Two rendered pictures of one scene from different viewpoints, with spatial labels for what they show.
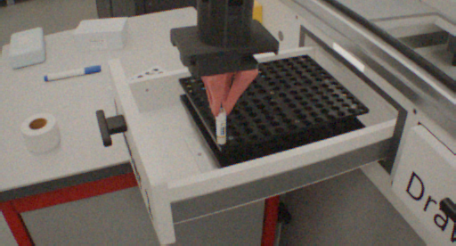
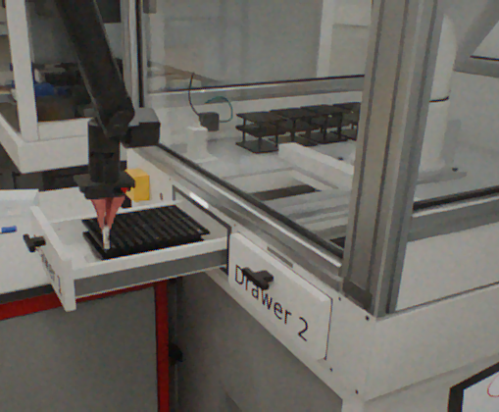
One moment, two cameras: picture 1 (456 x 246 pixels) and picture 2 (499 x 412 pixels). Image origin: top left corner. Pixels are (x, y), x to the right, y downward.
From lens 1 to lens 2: 0.62 m
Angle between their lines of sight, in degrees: 12
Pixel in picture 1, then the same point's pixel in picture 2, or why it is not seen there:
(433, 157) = (243, 249)
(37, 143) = not seen: outside the picture
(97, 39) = (11, 206)
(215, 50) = (98, 184)
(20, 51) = not seen: outside the picture
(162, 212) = (68, 282)
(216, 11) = (98, 162)
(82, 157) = (4, 283)
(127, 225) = (37, 349)
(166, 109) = (74, 244)
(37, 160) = not seen: outside the picture
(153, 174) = (63, 255)
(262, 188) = (132, 276)
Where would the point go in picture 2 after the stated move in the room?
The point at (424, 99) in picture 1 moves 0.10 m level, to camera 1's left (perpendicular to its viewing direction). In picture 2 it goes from (237, 214) to (184, 215)
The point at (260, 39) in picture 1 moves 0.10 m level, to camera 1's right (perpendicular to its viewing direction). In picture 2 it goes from (124, 180) to (179, 179)
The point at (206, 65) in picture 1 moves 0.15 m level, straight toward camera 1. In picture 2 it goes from (93, 192) to (89, 225)
